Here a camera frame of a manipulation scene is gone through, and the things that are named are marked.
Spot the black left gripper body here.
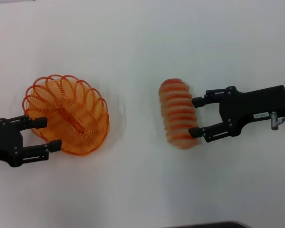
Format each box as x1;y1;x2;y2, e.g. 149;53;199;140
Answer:
0;117;25;168

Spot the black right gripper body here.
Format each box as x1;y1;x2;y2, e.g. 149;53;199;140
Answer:
218;85;285;138

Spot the orange striped bread loaf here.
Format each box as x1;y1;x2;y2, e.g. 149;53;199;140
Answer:
158;78;200;150

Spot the orange wire basket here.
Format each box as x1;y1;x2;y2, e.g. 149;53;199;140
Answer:
22;75;110;156

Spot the black robot torso edge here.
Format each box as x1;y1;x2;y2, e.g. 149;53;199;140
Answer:
171;220;250;228

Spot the right gripper cable with plugs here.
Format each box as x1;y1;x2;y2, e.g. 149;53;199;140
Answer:
270;111;285;131

